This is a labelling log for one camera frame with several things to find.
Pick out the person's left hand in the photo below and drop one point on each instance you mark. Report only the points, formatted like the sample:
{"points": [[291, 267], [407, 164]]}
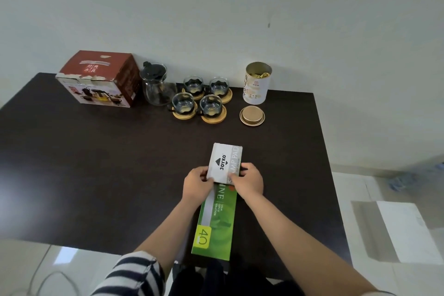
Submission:
{"points": [[194, 188]]}

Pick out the person's right hand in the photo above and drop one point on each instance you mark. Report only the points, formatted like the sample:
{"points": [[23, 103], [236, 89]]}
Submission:
{"points": [[249, 184]]}

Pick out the white packet black logo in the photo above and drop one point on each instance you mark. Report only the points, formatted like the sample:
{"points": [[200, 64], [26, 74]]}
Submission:
{"points": [[222, 157]]}

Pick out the green packet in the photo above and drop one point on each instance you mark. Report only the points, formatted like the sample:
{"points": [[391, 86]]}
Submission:
{"points": [[218, 230]]}

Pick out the gold round tin lid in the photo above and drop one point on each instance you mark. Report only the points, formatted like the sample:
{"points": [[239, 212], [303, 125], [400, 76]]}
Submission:
{"points": [[252, 116]]}

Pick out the bamboo coaster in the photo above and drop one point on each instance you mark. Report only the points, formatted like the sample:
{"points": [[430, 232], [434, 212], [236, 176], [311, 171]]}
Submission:
{"points": [[215, 120], [199, 97], [184, 116], [227, 98]]}

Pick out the glass cup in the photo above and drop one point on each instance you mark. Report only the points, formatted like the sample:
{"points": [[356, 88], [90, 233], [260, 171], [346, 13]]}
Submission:
{"points": [[219, 86], [211, 105], [182, 103], [193, 85]]}

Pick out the white tea tin gold lid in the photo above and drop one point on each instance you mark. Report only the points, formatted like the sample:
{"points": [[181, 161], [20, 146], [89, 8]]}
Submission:
{"points": [[256, 87]]}

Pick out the glass teapot black lid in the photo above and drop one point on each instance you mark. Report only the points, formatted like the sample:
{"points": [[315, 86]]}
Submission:
{"points": [[156, 87]]}

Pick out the red cardboard tea set box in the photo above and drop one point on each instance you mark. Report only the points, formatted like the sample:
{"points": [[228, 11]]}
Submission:
{"points": [[97, 63]]}

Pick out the person's right forearm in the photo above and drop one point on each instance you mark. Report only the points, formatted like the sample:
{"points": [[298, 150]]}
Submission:
{"points": [[305, 247]]}

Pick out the person's left forearm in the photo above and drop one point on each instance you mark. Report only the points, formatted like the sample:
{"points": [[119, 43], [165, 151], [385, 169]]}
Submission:
{"points": [[170, 236]]}

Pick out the person's black trousers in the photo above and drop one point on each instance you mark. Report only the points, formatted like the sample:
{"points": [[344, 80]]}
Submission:
{"points": [[242, 282]]}

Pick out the white box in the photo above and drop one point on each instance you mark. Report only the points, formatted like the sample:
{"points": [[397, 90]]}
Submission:
{"points": [[409, 233]]}

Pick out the striped shirt sleeve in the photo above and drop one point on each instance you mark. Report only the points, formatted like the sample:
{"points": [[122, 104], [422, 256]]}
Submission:
{"points": [[379, 294], [131, 275]]}

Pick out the dark wooden table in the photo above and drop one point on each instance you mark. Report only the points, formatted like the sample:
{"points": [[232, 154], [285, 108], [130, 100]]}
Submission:
{"points": [[86, 174]]}

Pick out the clear plastic water bottle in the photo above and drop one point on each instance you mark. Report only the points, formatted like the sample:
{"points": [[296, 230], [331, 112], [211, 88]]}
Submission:
{"points": [[406, 179]]}

